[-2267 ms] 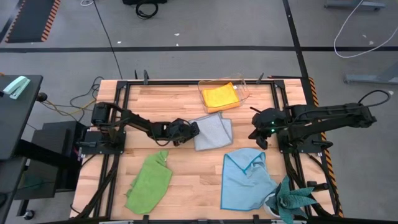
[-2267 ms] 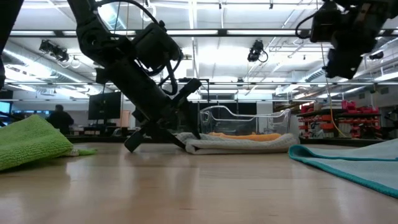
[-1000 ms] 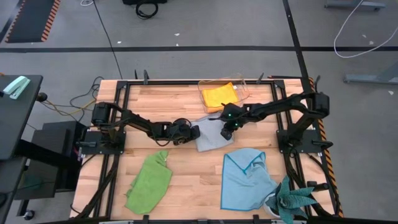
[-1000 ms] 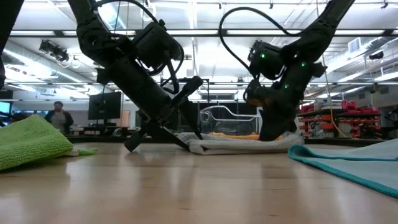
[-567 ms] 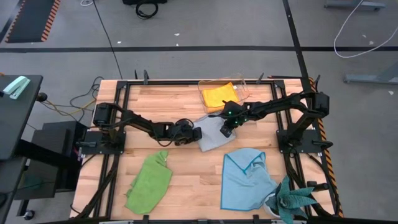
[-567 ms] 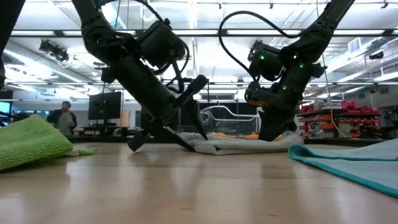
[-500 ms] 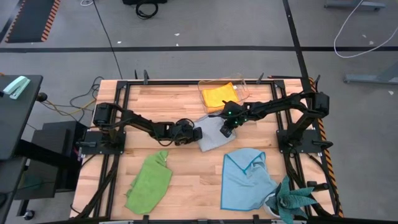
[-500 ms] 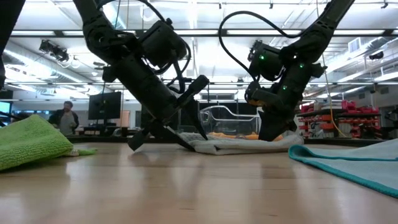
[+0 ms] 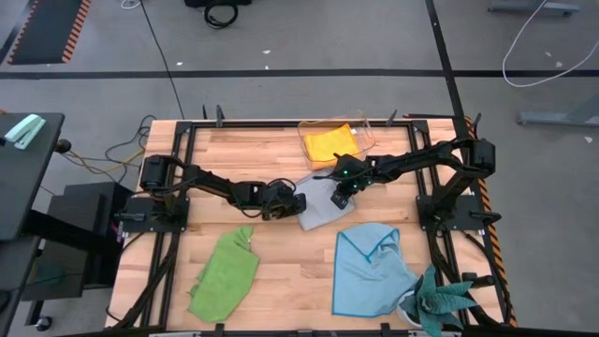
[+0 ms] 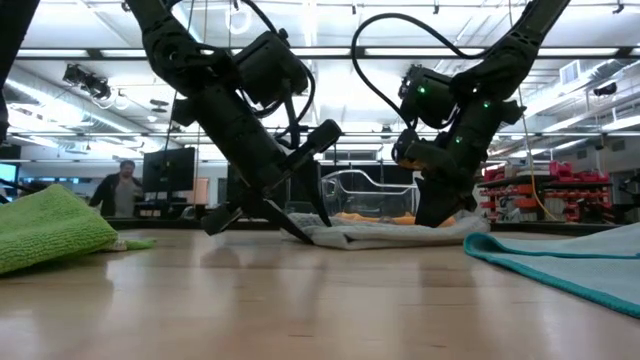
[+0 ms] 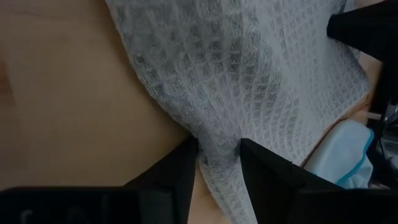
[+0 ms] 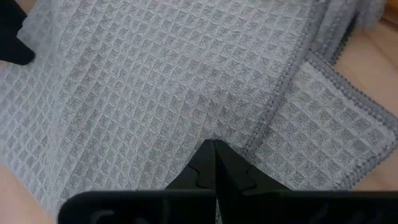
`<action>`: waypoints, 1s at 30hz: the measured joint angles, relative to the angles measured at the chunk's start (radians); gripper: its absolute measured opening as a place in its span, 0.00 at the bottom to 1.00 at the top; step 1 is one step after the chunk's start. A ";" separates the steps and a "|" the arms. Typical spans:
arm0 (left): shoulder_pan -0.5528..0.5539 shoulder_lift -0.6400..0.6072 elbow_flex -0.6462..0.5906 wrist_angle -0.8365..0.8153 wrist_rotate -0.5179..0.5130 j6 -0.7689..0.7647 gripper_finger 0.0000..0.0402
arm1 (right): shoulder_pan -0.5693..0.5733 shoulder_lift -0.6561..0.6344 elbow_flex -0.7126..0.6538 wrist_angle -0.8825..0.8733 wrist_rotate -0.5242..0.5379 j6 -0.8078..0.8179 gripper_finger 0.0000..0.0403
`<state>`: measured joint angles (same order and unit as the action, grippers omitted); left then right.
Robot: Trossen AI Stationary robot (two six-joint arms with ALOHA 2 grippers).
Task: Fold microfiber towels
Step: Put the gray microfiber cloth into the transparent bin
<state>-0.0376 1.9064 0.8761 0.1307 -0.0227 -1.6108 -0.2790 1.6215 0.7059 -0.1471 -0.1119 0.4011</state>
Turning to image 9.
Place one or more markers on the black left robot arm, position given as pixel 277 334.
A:
pixel 210 180

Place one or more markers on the black aluminium table frame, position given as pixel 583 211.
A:
pixel 257 124

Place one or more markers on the black rod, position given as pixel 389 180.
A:
pixel 428 115

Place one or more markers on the clear plastic bin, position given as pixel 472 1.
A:
pixel 368 133

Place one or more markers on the grey waffle microfiber towel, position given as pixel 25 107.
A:
pixel 320 213

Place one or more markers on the grey desk foot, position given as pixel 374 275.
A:
pixel 561 117
pixel 538 7

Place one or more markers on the mint green stapler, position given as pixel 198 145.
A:
pixel 23 131

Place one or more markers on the black caster wheel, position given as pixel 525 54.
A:
pixel 43 323

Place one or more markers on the teal artificial potted plant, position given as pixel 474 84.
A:
pixel 433 302

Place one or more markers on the black side desk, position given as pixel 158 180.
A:
pixel 23 187

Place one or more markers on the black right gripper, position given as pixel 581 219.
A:
pixel 351 175

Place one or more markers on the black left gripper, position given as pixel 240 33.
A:
pixel 285 201

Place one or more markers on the orange black hazard strip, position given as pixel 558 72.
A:
pixel 503 281

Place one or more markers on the black desk knob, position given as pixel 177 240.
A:
pixel 62 146

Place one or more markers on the light blue microfiber towel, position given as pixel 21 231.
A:
pixel 365 276

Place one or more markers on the orange microfiber towel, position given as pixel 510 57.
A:
pixel 327 142

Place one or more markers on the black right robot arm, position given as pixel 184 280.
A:
pixel 421 159

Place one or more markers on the green microfiber towel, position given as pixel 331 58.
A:
pixel 224 281

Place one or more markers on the black hazard-edged floor mat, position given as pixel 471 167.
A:
pixel 47 28

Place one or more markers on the black cabinet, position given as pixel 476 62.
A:
pixel 70 262

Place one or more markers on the black clamp post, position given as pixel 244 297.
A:
pixel 392 118
pixel 218 114

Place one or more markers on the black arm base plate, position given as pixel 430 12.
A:
pixel 135 227
pixel 463 220

